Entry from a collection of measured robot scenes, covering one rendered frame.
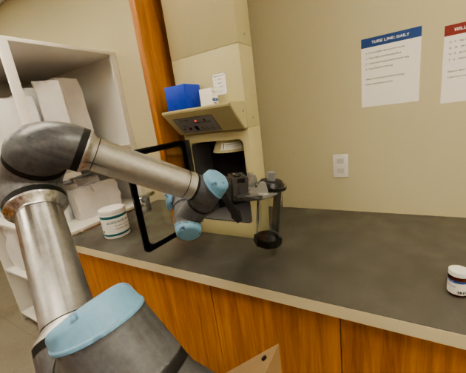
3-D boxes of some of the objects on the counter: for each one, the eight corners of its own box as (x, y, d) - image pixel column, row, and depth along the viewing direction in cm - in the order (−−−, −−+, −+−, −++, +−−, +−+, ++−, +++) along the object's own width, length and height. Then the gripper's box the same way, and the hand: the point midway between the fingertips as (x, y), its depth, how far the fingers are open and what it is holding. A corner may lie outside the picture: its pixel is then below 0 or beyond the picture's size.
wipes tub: (120, 227, 152) (114, 202, 148) (135, 229, 145) (129, 203, 141) (99, 237, 141) (92, 211, 137) (115, 240, 134) (107, 212, 130)
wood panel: (228, 203, 168) (190, -65, 133) (232, 203, 167) (195, -67, 131) (176, 237, 128) (101, -133, 93) (180, 238, 126) (106, -139, 91)
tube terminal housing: (226, 212, 152) (205, 66, 133) (281, 217, 135) (266, 51, 116) (200, 232, 131) (170, 61, 112) (261, 239, 115) (238, 41, 95)
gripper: (215, 184, 81) (280, 176, 85) (208, 172, 95) (263, 166, 100) (217, 211, 83) (280, 202, 88) (209, 195, 98) (264, 188, 102)
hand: (269, 191), depth 94 cm, fingers closed on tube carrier, 9 cm apart
